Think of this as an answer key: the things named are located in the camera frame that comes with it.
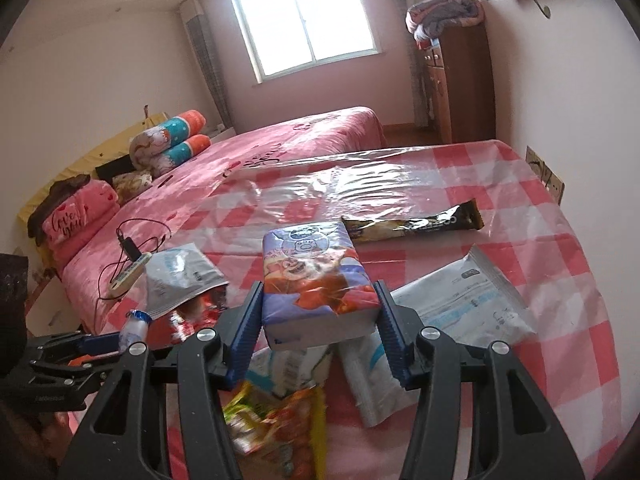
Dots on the red white checked tablecloth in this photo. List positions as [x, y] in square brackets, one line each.
[550, 310]

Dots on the folded patterned quilt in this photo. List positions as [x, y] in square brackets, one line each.
[445, 15]

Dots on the crumpled white plastic packet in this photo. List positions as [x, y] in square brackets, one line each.
[375, 390]

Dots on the small cartoon bolster pillow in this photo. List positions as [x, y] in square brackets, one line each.
[185, 152]

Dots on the floral beige cushion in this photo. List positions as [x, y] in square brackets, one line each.
[131, 185]

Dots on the bright window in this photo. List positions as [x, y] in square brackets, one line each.
[300, 20]

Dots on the white air conditioner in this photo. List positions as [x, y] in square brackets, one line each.
[191, 10]

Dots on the pink pillow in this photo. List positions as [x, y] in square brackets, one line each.
[75, 220]

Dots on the dark coffee sachet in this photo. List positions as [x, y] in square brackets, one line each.
[415, 223]

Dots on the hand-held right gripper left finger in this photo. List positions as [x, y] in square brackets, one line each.
[245, 335]

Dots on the large cartoon bolster pillow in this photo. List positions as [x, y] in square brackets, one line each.
[170, 132]

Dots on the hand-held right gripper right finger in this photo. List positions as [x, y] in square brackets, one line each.
[395, 345]

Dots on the orange snack packet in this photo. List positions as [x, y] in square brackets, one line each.
[295, 430]

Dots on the white foil-lined bag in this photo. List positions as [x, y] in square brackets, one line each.
[175, 270]

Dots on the crushed clear plastic bottle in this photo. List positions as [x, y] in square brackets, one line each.
[135, 330]

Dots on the brown plush cloth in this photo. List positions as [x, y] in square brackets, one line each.
[60, 190]

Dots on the cartoon print tissue pack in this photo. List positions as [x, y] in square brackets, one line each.
[315, 280]

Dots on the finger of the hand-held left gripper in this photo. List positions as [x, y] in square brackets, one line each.
[75, 371]
[75, 345]

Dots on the red snack packet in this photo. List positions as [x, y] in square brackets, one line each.
[180, 327]

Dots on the wall socket panel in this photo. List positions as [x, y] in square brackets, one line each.
[545, 172]

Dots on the yellow headboard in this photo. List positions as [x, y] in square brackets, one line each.
[100, 150]

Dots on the bed with pink sheet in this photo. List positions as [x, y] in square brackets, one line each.
[280, 140]

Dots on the brown wooden cabinet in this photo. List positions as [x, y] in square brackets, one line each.
[465, 85]

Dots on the grey plaid curtain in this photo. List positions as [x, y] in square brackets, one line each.
[420, 90]
[212, 70]

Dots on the yellow-green snack packet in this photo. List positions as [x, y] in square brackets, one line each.
[240, 407]

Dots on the white power strip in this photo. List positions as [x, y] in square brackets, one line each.
[127, 275]

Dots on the black flat object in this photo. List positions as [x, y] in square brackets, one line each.
[112, 166]

